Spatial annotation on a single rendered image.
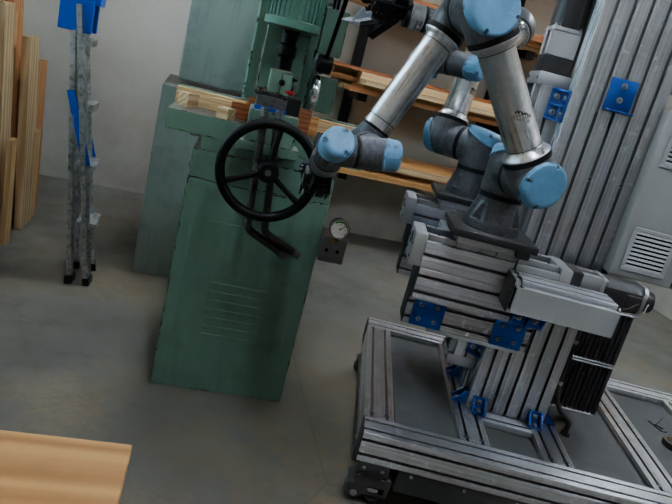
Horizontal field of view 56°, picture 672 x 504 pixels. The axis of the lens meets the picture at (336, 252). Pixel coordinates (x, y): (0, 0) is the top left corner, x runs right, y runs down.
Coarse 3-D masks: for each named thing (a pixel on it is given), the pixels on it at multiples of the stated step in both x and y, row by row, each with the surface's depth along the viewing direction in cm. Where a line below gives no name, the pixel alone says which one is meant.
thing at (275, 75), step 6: (270, 72) 204; (276, 72) 196; (282, 72) 196; (288, 72) 202; (270, 78) 197; (276, 78) 197; (282, 78) 197; (288, 78) 197; (270, 84) 197; (276, 84) 197; (288, 84) 198; (270, 90) 198; (276, 90) 198; (282, 90) 198; (288, 90) 198
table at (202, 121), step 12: (168, 108) 184; (180, 108) 187; (192, 108) 194; (204, 108) 201; (168, 120) 185; (180, 120) 186; (192, 120) 186; (204, 120) 187; (216, 120) 187; (228, 120) 188; (240, 120) 195; (192, 132) 187; (204, 132) 188; (216, 132) 188; (228, 132) 189; (240, 144) 181; (252, 144) 181; (264, 144) 182; (300, 144) 192; (288, 156) 184; (300, 156) 194
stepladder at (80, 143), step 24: (72, 0) 236; (96, 0) 239; (72, 24) 238; (96, 24) 254; (72, 48) 241; (72, 72) 243; (72, 96) 246; (72, 120) 249; (72, 144) 252; (72, 168) 254; (96, 168) 264; (72, 192) 257; (72, 216) 261; (96, 216) 276; (72, 240) 265; (72, 264) 268
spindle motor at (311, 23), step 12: (276, 0) 189; (288, 0) 188; (300, 0) 187; (312, 0) 188; (324, 0) 193; (276, 12) 190; (288, 12) 188; (300, 12) 188; (312, 12) 190; (276, 24) 190; (288, 24) 189; (300, 24) 189; (312, 24) 192
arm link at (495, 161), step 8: (496, 144) 165; (496, 152) 164; (504, 152) 162; (496, 160) 163; (488, 168) 166; (496, 168) 162; (488, 176) 166; (496, 176) 162; (488, 184) 165; (496, 184) 163; (496, 192) 164; (504, 192) 162
